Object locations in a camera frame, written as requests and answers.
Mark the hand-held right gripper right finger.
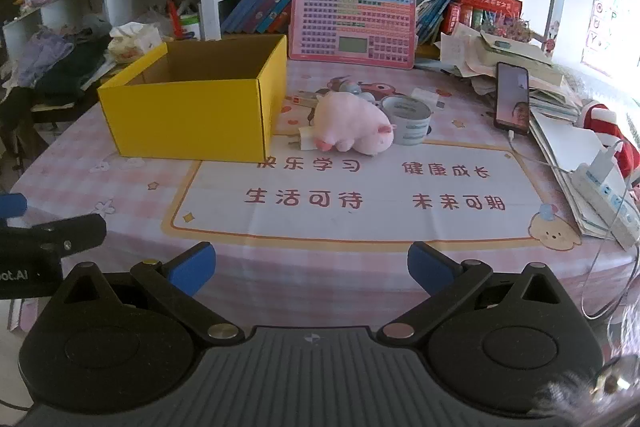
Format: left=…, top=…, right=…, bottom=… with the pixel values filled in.
left=377, top=241, right=572, bottom=349

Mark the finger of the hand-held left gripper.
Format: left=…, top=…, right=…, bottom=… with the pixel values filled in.
left=0, top=192, right=29, bottom=221
left=0, top=213, right=107, bottom=258

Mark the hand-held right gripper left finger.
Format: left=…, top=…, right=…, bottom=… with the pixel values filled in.
left=62, top=241, right=247, bottom=350

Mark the round clear plastic container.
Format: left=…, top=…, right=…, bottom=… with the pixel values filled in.
left=380, top=95, right=434, bottom=147

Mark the yellow cardboard box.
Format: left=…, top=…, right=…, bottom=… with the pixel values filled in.
left=96, top=34, right=289, bottom=164

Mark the pink plush pig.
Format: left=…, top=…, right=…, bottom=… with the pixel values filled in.
left=312, top=90, right=399, bottom=156

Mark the small white box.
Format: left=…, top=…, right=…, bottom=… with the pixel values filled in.
left=411, top=87, right=451, bottom=108

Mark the white USB charger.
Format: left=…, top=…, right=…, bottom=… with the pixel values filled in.
left=287, top=126, right=327, bottom=152

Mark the green white container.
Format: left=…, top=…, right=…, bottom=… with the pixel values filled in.
left=179, top=14, right=204, bottom=40

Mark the pile of dark clothes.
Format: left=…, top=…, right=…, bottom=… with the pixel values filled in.
left=0, top=28, right=117, bottom=118

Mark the stack of notebooks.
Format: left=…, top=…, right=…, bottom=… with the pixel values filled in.
left=526, top=93, right=627, bottom=239

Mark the black smartphone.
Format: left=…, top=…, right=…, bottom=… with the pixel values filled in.
left=493, top=61, right=531, bottom=136

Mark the white power strip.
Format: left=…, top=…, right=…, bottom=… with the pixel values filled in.
left=570, top=163, right=640, bottom=251

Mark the white power adapter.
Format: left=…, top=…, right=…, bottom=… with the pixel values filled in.
left=588, top=145, right=624, bottom=180

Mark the floral tissue pack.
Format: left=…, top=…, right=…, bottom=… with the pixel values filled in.
left=107, top=21, right=164, bottom=64

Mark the pile of loose papers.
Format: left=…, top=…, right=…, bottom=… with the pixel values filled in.
left=439, top=23, right=501, bottom=96

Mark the red white plush toy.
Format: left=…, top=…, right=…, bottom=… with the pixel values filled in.
left=576, top=101, right=640, bottom=188

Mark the row of blue books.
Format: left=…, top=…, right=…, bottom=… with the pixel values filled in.
left=414, top=0, right=457, bottom=46

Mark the pink keyboard learning board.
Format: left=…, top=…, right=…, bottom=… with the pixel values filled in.
left=288, top=0, right=418, bottom=70

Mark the row of leaning books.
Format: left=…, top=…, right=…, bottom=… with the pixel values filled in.
left=220, top=0, right=302, bottom=36

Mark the white phone cable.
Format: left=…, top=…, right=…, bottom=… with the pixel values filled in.
left=506, top=131, right=581, bottom=175

